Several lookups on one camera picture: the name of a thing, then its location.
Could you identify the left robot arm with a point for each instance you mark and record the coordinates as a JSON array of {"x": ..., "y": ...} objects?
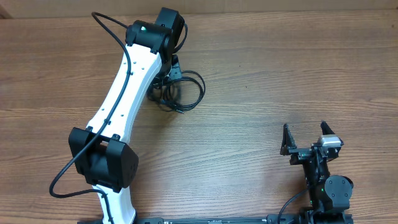
[{"x": 101, "y": 151}]

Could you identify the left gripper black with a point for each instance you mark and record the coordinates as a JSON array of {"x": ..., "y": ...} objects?
[{"x": 176, "y": 73}]

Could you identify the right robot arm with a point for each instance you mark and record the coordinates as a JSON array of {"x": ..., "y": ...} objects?
[{"x": 329, "y": 194}]

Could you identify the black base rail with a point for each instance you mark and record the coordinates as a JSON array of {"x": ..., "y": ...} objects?
[{"x": 270, "y": 219}]

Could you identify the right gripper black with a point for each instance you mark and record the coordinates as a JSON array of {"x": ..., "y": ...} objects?
[{"x": 304, "y": 152}]

